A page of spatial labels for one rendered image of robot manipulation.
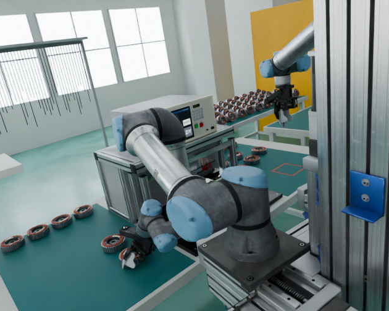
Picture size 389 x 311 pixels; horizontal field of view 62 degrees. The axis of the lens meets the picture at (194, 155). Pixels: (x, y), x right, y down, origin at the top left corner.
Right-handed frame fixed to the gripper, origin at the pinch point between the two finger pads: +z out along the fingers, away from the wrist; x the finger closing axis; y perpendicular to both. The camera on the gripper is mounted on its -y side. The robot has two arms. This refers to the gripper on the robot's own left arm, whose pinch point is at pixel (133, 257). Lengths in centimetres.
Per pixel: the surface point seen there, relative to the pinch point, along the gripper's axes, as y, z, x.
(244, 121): -52, 32, 229
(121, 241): -11.2, 3.5, 4.2
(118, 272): 0.7, 0.8, -8.8
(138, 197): -20.8, -6.4, 22.6
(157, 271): 13.7, -6.7, -1.5
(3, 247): -60, 32, -24
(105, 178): -49, 5, 28
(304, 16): -92, -60, 406
